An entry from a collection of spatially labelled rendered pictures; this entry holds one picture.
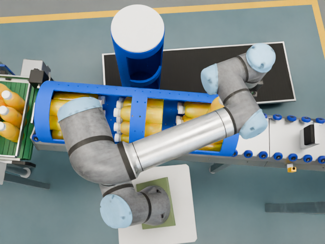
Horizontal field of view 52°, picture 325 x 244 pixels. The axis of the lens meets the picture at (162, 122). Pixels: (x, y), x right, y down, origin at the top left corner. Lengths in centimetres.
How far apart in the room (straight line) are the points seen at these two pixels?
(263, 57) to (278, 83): 191
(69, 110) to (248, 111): 44
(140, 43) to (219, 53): 115
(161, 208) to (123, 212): 17
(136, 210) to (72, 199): 149
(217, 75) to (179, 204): 71
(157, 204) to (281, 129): 86
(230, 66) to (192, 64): 181
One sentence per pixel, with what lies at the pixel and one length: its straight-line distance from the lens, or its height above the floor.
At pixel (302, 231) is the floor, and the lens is 283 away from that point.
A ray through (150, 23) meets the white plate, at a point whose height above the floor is 104.
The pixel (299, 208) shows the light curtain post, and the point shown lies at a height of 59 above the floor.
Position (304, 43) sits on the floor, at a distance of 323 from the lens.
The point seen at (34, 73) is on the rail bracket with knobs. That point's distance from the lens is 180.
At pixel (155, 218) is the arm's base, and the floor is 131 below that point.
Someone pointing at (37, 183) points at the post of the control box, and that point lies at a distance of 242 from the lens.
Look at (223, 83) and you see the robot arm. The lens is 87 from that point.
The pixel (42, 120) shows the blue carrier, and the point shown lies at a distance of 148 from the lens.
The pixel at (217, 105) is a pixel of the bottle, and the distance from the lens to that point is 123.
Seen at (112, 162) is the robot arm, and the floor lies 182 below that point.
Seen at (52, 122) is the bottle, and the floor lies 115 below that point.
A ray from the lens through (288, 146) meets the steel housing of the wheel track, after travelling 182.
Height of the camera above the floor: 257
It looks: 75 degrees down
